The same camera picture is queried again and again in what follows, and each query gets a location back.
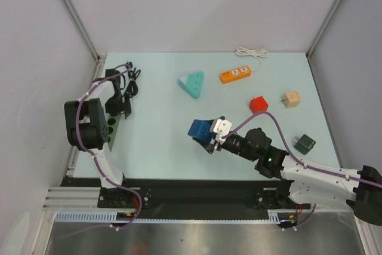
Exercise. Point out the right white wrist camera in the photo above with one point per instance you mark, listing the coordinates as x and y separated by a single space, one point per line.
220 129

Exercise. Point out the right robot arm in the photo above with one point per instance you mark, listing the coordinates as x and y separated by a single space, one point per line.
301 181

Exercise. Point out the white slotted cable duct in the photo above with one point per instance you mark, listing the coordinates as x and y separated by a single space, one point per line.
122 217

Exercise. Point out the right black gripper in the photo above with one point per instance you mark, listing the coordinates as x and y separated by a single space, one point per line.
213 143

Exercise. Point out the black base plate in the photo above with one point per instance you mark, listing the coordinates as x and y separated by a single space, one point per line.
208 199

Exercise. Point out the left aluminium frame post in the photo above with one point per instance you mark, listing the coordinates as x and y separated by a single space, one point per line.
79 26

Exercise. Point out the right aluminium frame post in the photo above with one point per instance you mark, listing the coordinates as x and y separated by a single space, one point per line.
329 18

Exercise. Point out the green power strip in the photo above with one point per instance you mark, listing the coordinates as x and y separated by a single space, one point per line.
113 124

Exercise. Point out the orange power strip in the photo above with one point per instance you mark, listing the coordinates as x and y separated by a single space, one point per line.
235 74

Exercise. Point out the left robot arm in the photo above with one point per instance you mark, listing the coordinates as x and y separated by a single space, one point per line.
87 123

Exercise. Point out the aluminium front rail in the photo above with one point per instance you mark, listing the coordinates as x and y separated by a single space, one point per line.
71 198

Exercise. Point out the blue cube plug adapter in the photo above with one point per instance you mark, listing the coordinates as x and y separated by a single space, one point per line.
200 130

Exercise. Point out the beige cube plug adapter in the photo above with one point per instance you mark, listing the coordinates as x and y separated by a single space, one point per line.
291 99

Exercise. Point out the dark green cube adapter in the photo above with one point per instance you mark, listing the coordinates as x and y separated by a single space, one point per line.
304 144

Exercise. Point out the teal triangular power socket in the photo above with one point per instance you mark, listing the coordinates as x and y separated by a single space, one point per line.
192 83

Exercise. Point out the red cube plug adapter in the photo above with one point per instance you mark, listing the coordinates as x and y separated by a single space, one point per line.
258 104

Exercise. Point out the aluminium frame post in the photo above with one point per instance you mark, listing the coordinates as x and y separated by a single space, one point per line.
79 26
329 18

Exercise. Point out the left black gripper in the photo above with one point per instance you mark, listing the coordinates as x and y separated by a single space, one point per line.
123 107

